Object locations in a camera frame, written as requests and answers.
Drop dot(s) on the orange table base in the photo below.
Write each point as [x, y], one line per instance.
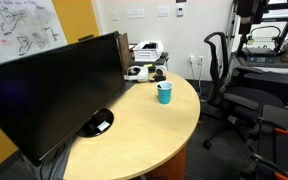
[174, 166]

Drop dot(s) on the black 3D printer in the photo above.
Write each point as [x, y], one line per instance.
[260, 55]

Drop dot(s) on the black oval monitor base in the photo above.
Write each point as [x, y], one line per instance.
[90, 129]

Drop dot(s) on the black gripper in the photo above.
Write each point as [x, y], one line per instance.
[250, 10]

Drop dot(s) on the white wall outlet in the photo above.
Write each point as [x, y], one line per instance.
[201, 60]
[192, 59]

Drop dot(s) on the white desktop printer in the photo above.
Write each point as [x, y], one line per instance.
[147, 53]

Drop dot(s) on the white VR headset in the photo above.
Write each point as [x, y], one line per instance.
[139, 75]

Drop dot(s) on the black overhead bar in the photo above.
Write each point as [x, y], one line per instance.
[284, 6]

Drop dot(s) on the black computer monitor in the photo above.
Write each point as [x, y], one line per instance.
[50, 93]

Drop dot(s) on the yellow-green sticky note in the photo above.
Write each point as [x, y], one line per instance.
[148, 65]

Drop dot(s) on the black cabinet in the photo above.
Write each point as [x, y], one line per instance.
[270, 83]

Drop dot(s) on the white wall thermostat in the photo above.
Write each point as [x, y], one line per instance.
[179, 9]

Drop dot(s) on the whiteboard with handwriting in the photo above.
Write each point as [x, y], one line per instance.
[17, 26]

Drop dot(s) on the small green object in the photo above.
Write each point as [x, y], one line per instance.
[116, 33]

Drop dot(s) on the wide white switch plate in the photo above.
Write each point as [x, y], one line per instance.
[135, 13]

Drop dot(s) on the brown wooden box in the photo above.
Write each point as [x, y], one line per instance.
[124, 53]

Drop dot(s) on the teal plastic cup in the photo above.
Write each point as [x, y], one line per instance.
[164, 96]

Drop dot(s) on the small white wall plate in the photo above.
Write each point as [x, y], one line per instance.
[114, 15]

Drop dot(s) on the black office chair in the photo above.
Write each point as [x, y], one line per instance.
[217, 66]

